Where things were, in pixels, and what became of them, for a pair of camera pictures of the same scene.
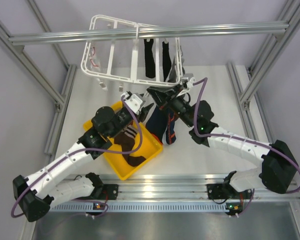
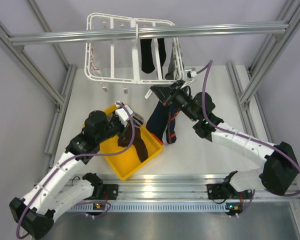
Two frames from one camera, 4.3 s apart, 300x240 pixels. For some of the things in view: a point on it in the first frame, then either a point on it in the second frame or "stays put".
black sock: [166, 60] -> [162, 53]
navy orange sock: [162, 120] stays put
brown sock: [126, 139] -> [133, 137]
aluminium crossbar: [257, 28] stays put
